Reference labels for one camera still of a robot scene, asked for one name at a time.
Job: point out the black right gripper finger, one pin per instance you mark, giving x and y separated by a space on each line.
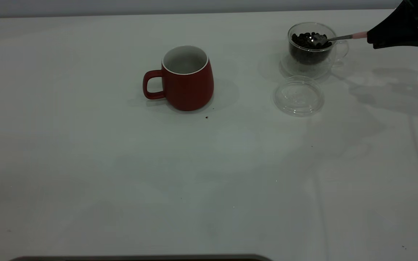
408 18
405 40

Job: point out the red ceramic mug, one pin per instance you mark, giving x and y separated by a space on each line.
191 90

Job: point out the pile of coffee beans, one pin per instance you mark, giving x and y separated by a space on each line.
303 54

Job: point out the clear double-walled glass cup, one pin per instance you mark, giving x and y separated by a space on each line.
303 70

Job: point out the clear round glass lid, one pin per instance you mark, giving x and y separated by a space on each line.
298 98

